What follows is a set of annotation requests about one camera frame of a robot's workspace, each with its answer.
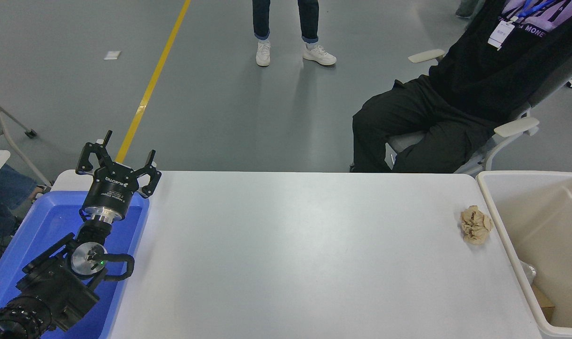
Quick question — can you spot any large pale plastic bin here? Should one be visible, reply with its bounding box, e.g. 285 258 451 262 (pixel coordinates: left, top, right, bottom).
476 170 572 339

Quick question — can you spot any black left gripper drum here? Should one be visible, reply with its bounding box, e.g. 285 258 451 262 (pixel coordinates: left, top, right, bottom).
82 162 143 220

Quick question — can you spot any person in blue trousers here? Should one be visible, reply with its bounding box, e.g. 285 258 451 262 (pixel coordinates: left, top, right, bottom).
0 162 49 245

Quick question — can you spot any grey white office chair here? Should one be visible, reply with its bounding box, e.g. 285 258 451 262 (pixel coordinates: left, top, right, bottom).
385 45 572 176

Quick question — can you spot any grey metal chair frame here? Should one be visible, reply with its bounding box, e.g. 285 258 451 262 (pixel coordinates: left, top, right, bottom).
0 92 53 186

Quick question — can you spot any white name badge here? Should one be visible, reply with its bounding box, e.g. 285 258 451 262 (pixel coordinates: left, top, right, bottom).
487 20 516 50

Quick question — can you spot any seated person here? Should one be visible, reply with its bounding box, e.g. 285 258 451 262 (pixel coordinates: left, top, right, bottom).
350 0 572 174

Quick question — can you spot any standing person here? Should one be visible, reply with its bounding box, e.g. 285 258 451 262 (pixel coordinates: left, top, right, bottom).
252 0 337 67

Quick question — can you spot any person passing behind chair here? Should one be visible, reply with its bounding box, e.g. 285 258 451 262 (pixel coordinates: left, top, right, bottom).
456 0 481 19

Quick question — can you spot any blue plastic tray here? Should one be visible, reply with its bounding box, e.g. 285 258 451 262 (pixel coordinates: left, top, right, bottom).
0 190 151 339

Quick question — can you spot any crumpled tan paper ball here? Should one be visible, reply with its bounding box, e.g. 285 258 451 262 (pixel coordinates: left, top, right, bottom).
459 205 495 245

